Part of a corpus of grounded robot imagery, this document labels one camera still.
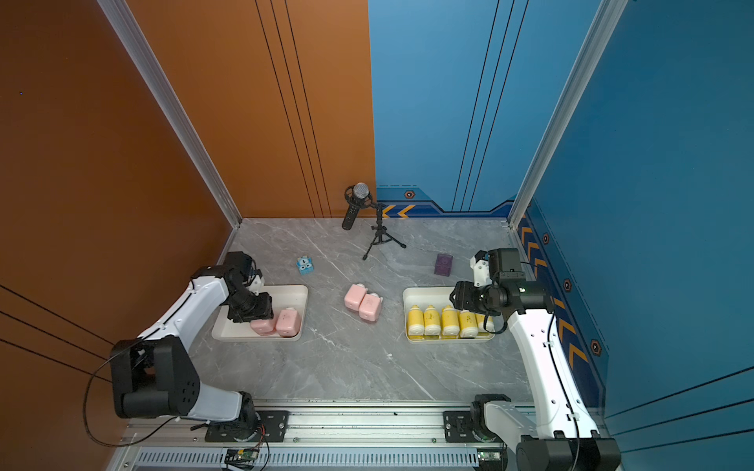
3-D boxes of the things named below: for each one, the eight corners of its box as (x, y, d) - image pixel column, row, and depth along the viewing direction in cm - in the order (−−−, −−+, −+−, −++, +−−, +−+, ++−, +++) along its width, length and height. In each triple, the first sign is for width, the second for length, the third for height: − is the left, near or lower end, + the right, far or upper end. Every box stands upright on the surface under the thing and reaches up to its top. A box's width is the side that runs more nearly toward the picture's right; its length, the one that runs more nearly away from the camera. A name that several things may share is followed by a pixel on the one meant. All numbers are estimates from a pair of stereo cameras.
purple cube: (433, 275, 106) (435, 265, 101) (435, 262, 109) (437, 253, 105) (449, 277, 105) (451, 268, 101) (449, 265, 109) (452, 255, 104)
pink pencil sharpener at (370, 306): (359, 320, 94) (357, 310, 88) (367, 301, 98) (366, 290, 93) (374, 325, 93) (373, 315, 87) (381, 305, 97) (381, 294, 92)
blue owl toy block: (295, 275, 106) (294, 271, 104) (299, 259, 111) (298, 255, 109) (312, 275, 106) (311, 271, 104) (316, 259, 111) (314, 255, 109)
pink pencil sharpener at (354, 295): (344, 310, 96) (341, 300, 91) (355, 291, 101) (353, 280, 95) (359, 316, 95) (357, 306, 89) (369, 296, 99) (368, 286, 94)
